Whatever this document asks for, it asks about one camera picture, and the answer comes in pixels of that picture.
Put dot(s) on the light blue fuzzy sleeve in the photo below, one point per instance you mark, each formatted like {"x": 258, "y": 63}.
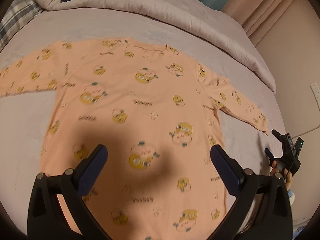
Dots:
{"x": 291, "y": 196}

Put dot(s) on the plaid grey pillow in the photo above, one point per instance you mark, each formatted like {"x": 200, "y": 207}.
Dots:
{"x": 20, "y": 13}

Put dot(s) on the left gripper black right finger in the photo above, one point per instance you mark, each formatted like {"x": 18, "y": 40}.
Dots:
{"x": 273, "y": 219}

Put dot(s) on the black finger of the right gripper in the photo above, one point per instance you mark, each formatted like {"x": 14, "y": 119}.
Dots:
{"x": 280, "y": 137}
{"x": 270, "y": 155}

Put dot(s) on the pink curtain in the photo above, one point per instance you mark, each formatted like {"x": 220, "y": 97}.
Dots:
{"x": 257, "y": 17}

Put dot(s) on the pink bed sheet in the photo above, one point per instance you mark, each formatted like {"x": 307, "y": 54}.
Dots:
{"x": 25, "y": 117}

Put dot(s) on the pink folded duvet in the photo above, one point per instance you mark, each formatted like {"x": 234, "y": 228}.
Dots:
{"x": 191, "y": 16}

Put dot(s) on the right hand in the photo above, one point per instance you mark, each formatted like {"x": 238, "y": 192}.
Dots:
{"x": 287, "y": 175}

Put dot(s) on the peach cartoon print pajama top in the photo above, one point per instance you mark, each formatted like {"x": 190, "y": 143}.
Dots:
{"x": 156, "y": 111}

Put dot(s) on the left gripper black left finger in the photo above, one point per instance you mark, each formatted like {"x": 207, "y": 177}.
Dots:
{"x": 46, "y": 219}

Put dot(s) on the white wall socket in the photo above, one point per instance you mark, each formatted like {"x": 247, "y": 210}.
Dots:
{"x": 315, "y": 89}

